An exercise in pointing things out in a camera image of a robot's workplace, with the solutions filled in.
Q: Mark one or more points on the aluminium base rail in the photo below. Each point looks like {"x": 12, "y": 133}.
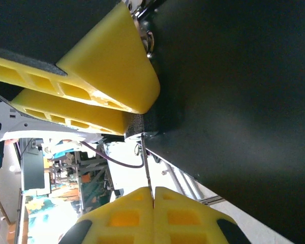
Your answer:
{"x": 190, "y": 183}

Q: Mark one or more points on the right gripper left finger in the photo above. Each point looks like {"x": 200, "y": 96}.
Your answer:
{"x": 127, "y": 218}

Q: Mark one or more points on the small metal key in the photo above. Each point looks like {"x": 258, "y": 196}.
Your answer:
{"x": 147, "y": 165}

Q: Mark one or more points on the black padlock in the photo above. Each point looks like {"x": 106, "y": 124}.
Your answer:
{"x": 142, "y": 124}

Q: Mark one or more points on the silver hasp latch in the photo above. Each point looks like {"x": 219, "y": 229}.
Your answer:
{"x": 136, "y": 8}

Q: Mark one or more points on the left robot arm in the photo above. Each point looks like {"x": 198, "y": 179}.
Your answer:
{"x": 28, "y": 124}

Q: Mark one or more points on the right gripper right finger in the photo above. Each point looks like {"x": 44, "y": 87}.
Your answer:
{"x": 183, "y": 218}

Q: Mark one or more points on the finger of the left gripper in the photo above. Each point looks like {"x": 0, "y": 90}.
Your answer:
{"x": 78, "y": 111}
{"x": 104, "y": 63}

